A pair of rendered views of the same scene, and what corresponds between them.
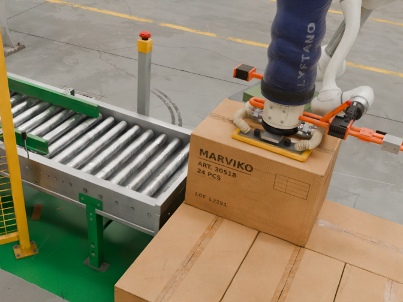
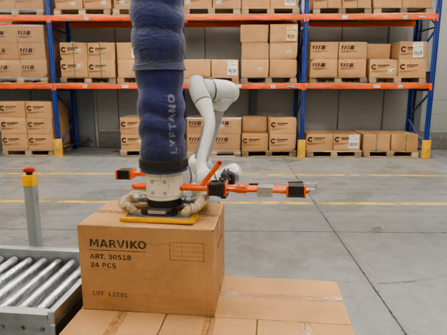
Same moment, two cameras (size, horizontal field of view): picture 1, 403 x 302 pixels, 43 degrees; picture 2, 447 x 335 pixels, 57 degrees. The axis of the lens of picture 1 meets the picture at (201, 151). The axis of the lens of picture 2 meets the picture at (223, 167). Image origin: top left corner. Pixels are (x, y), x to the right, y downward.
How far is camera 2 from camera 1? 59 cm
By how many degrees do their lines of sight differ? 26
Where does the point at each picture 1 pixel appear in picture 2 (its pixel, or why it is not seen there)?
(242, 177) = (138, 256)
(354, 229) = (257, 292)
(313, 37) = (175, 106)
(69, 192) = not seen: outside the picture
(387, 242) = (289, 294)
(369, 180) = (261, 275)
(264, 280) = not seen: outside the picture
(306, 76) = (177, 144)
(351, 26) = (208, 118)
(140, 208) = (30, 324)
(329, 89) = (203, 171)
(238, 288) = not seen: outside the picture
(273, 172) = (165, 241)
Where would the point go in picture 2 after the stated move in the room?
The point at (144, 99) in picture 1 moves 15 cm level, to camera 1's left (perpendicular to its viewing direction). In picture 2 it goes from (36, 234) to (9, 236)
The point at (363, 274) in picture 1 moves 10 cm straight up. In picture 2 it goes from (277, 324) to (277, 303)
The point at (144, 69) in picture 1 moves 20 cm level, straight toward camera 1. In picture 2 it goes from (32, 203) to (31, 212)
